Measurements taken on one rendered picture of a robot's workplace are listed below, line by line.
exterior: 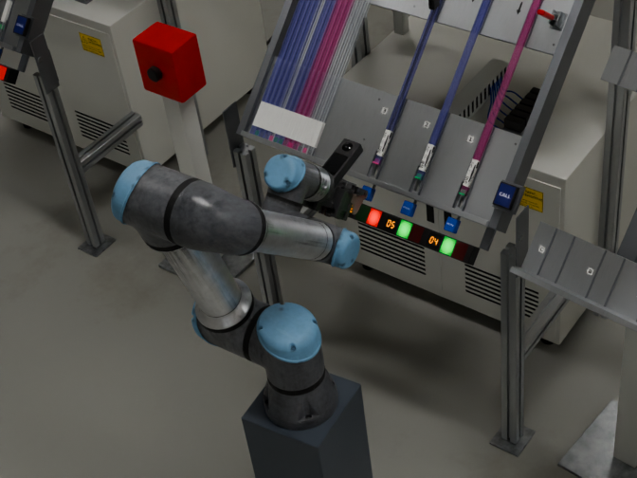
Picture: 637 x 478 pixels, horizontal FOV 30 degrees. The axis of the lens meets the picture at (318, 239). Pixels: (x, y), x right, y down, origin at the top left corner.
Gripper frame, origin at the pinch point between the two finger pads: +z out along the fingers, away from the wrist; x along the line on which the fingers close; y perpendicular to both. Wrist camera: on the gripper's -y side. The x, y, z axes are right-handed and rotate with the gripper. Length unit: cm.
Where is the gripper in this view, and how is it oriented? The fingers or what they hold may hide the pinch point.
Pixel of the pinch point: (362, 191)
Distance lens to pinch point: 262.2
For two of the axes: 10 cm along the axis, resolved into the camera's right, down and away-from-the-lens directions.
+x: 8.1, 3.3, -4.9
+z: 4.8, 1.3, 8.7
